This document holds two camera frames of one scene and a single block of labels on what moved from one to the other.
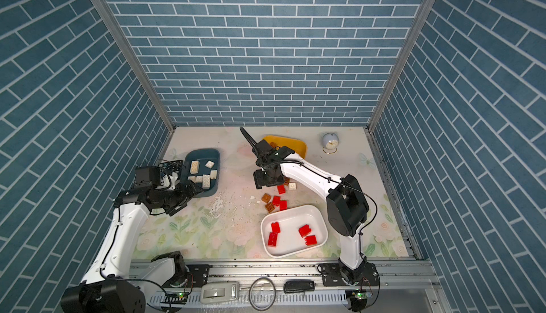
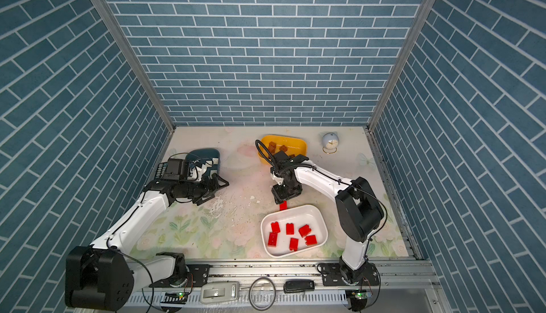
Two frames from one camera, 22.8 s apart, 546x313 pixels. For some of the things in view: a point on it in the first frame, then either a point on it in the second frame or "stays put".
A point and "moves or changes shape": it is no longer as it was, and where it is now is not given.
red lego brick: [276, 227] stays put
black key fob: [294, 287] stays put
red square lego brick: [281, 189] moves or changes shape
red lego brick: [272, 239] stays put
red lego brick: [304, 230] stays put
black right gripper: [259, 181] → [279, 195]
